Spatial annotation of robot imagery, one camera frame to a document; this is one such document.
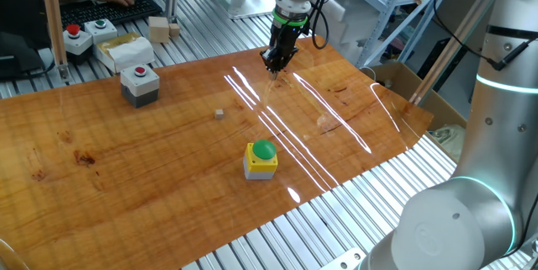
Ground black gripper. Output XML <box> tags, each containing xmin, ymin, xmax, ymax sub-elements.
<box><xmin>259</xmin><ymin>23</ymin><xmax>308</xmax><ymax>79</ymax></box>

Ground white foam blocks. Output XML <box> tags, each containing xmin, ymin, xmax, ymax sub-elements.
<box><xmin>323</xmin><ymin>0</ymin><xmax>379</xmax><ymax>65</ymax></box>

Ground green button yellow box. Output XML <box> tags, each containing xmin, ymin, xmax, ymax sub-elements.
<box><xmin>242</xmin><ymin>139</ymin><xmax>279</xmax><ymax>181</ymax></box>

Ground steel shelf rack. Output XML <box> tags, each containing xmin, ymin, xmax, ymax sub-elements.
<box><xmin>344</xmin><ymin>0</ymin><xmax>459</xmax><ymax>69</ymax></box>

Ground large wooden cube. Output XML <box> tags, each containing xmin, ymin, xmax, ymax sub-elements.
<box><xmin>147</xmin><ymin>16</ymin><xmax>171</xmax><ymax>45</ymax></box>

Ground cardboard box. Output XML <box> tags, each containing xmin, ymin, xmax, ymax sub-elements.
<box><xmin>361</xmin><ymin>61</ymin><xmax>468</xmax><ymax>164</ymax></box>

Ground red button white grey box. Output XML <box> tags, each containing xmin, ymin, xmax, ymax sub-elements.
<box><xmin>119</xmin><ymin>64</ymin><xmax>161</xmax><ymax>109</ymax></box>

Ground tissue box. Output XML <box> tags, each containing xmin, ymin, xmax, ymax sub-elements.
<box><xmin>92</xmin><ymin>32</ymin><xmax>156</xmax><ymax>74</ymax></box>

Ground black keyboard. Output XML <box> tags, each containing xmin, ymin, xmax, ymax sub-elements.
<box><xmin>58</xmin><ymin>0</ymin><xmax>164</xmax><ymax>29</ymax></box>

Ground black case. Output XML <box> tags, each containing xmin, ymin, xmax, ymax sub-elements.
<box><xmin>415</xmin><ymin>38</ymin><xmax>467</xmax><ymax>93</ymax></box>

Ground wood grain mat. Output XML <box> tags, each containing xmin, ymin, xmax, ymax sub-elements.
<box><xmin>0</xmin><ymin>36</ymin><xmax>435</xmax><ymax>270</ymax></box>

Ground green button white box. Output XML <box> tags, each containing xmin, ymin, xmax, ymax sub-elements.
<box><xmin>83</xmin><ymin>18</ymin><xmax>119</xmax><ymax>45</ymax></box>

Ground clear plastic bag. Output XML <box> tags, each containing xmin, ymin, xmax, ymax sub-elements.
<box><xmin>428</xmin><ymin>124</ymin><xmax>467</xmax><ymax>161</ymax></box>

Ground brown wooden cabinet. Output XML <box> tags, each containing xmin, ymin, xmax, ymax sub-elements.
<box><xmin>432</xmin><ymin>0</ymin><xmax>501</xmax><ymax>52</ymax></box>

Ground red mushroom button box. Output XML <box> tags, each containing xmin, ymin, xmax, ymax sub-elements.
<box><xmin>61</xmin><ymin>24</ymin><xmax>94</xmax><ymax>65</ymax></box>

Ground black computer monitor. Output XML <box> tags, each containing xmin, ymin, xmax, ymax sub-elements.
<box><xmin>0</xmin><ymin>0</ymin><xmax>58</xmax><ymax>80</ymax></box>

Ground black camera cable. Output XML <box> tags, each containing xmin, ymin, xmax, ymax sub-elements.
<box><xmin>306</xmin><ymin>0</ymin><xmax>337</xmax><ymax>50</ymax></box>

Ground grey metal pedestal plate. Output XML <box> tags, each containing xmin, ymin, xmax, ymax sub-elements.
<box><xmin>208</xmin><ymin>0</ymin><xmax>278</xmax><ymax>21</ymax></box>

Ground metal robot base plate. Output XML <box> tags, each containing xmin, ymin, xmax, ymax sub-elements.
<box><xmin>319</xmin><ymin>246</ymin><xmax>367</xmax><ymax>270</ymax></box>

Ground black arm cable with connector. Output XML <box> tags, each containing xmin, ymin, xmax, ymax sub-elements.
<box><xmin>432</xmin><ymin>0</ymin><xmax>538</xmax><ymax>72</ymax></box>

